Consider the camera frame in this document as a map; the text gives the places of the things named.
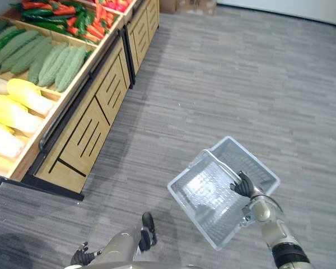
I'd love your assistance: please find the large wooden produce stand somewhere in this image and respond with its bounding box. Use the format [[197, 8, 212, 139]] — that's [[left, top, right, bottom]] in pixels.
[[0, 8, 136, 201]]

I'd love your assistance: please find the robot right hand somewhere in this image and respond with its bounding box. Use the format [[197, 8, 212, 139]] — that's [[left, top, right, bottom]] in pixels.
[[230, 171, 254, 198]]

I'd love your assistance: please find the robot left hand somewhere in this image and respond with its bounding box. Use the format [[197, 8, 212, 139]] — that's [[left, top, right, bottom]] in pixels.
[[70, 242, 103, 266]]

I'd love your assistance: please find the grey plastic shopping basket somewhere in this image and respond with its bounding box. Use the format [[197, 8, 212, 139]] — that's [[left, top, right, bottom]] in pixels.
[[167, 136, 281, 251]]

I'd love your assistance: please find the small brown cardboard box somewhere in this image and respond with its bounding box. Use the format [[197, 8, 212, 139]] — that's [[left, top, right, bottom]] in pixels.
[[159, 0, 178, 15]]

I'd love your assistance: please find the dark robot foot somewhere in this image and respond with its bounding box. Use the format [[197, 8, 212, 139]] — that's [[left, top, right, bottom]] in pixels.
[[139, 212, 158, 252]]

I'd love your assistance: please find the small wooden produce stand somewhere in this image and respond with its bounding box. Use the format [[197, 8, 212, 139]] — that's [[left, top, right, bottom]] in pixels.
[[81, 0, 161, 81]]

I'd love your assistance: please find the large brown cardboard box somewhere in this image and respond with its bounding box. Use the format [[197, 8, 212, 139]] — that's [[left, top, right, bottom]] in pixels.
[[175, 0, 218, 16]]

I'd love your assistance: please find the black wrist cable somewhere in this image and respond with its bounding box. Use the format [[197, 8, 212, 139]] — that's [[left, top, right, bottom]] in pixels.
[[264, 195, 284, 213]]

